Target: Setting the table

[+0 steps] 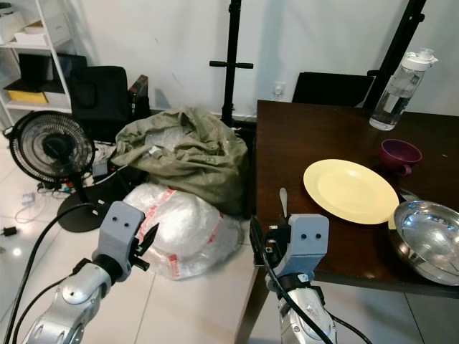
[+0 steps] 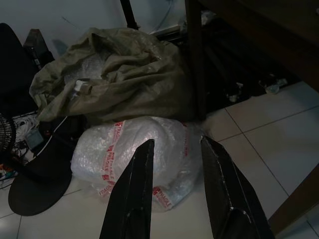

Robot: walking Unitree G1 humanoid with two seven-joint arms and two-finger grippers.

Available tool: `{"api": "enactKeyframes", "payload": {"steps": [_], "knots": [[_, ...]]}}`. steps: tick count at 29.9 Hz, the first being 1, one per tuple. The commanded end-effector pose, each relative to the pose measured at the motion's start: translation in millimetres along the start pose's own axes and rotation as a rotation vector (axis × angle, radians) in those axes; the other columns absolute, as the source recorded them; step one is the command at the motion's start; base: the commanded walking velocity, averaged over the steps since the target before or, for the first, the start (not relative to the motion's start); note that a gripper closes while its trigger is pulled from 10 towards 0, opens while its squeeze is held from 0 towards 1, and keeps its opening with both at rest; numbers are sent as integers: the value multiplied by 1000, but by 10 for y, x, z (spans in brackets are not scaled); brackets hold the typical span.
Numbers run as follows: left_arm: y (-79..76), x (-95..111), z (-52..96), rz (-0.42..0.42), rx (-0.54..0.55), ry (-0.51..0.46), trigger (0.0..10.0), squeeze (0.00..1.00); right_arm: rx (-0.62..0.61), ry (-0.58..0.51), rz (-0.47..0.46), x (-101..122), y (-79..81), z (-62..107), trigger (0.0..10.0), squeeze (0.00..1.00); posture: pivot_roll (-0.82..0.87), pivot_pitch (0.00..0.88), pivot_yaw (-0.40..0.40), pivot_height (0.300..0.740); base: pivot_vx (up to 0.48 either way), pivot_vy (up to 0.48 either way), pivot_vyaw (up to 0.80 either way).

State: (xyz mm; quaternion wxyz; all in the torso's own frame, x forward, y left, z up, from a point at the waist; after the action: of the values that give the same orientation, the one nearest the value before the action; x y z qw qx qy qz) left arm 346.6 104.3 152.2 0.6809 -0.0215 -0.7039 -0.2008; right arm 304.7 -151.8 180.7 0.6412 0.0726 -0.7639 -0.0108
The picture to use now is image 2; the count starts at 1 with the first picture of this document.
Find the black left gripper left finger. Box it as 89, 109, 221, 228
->
99, 138, 156, 239

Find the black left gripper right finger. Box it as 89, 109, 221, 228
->
200, 135, 275, 239

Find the bubble wrap bundle red tape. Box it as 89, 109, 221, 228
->
70, 116, 212, 214

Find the crumpled white paper scrap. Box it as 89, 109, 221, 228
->
225, 82, 244, 103
259, 77, 287, 95

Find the olive green sack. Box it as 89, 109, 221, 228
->
29, 26, 197, 125

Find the grey power adapter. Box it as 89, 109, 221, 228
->
24, 129, 45, 150

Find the dark brown wooden table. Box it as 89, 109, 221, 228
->
184, 0, 319, 239

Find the black pedestal fan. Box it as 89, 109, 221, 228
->
0, 113, 73, 217

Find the white cable bundle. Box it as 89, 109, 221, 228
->
13, 113, 42, 136

